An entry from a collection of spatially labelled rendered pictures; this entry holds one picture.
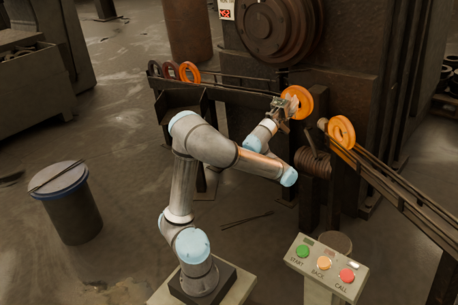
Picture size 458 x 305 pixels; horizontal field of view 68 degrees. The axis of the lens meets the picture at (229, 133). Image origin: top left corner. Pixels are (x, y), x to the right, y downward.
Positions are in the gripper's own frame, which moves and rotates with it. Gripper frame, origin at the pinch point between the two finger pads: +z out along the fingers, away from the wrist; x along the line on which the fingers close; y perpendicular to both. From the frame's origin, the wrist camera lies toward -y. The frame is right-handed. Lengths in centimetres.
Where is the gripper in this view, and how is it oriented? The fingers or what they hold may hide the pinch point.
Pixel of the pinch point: (296, 99)
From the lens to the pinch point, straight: 154.3
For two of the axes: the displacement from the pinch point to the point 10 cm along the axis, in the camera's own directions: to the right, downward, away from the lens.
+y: -2.6, -7.0, -6.7
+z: 6.1, -6.5, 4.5
